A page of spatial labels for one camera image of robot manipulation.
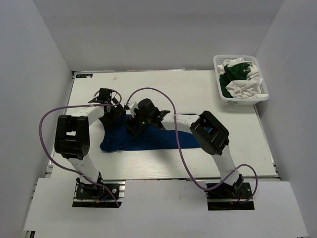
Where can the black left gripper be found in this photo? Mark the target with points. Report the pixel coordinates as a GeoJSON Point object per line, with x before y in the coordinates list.
{"type": "Point", "coordinates": [119, 110]}

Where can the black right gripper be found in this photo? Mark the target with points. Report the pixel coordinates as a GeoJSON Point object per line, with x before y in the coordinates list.
{"type": "Point", "coordinates": [132, 120]}

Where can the blue t shirt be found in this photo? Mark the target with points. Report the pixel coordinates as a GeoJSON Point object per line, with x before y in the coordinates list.
{"type": "Point", "coordinates": [117, 138]}

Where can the dark green t shirt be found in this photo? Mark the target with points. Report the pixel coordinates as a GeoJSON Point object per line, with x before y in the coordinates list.
{"type": "Point", "coordinates": [236, 72]}

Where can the white t shirt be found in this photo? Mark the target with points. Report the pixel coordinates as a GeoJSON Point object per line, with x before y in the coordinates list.
{"type": "Point", "coordinates": [249, 88]}

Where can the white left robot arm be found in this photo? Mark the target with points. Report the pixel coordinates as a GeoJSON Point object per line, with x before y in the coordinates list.
{"type": "Point", "coordinates": [72, 138]}

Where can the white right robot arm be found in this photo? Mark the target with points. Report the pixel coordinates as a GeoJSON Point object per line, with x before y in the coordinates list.
{"type": "Point", "coordinates": [208, 131]}

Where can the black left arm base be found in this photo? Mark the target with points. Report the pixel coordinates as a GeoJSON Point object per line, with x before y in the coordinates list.
{"type": "Point", "coordinates": [92, 196]}

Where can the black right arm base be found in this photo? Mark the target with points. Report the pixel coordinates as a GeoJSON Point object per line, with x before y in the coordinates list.
{"type": "Point", "coordinates": [224, 200]}

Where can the blue table label sticker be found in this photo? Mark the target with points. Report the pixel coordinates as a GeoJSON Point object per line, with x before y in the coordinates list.
{"type": "Point", "coordinates": [84, 76]}

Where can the white cloth in basket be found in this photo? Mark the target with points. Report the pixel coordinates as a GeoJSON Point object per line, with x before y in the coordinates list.
{"type": "Point", "coordinates": [225, 63]}

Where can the white plastic basket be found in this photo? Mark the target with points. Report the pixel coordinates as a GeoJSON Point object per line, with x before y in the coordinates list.
{"type": "Point", "coordinates": [219, 59]}

